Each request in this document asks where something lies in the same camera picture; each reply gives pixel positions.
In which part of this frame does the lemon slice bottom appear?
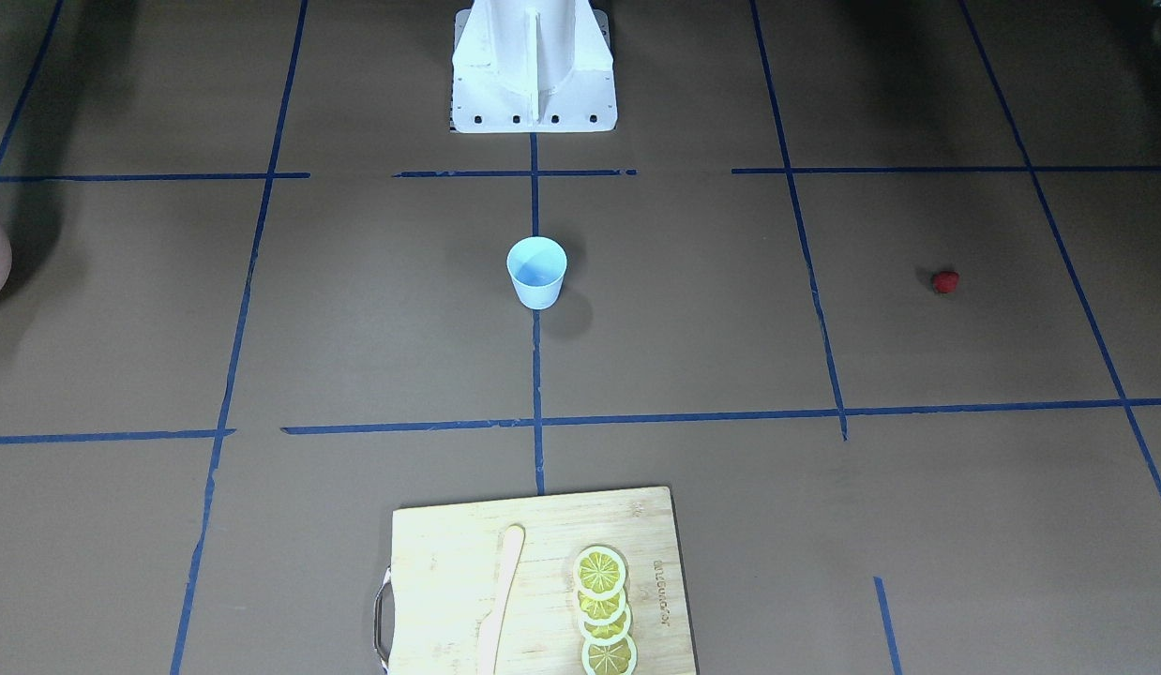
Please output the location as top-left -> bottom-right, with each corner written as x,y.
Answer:
581,635 -> 639,675

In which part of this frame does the lemon slice top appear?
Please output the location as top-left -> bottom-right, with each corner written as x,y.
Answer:
571,546 -> 627,601

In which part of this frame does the white camera mast base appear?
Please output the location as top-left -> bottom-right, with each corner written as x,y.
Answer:
449,1 -> 618,134

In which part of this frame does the lemon slice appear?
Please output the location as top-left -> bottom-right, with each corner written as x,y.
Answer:
581,635 -> 639,675
571,546 -> 627,601
576,589 -> 627,625
578,606 -> 633,646

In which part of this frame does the red strawberry on table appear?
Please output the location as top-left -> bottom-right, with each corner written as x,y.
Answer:
931,270 -> 959,294

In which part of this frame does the bamboo cutting board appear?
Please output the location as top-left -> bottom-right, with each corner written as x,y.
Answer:
374,487 -> 698,674

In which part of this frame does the light blue cup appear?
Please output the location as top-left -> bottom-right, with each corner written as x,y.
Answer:
506,236 -> 568,310

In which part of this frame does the yellow plastic knife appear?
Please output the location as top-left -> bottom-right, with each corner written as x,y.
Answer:
475,524 -> 525,674

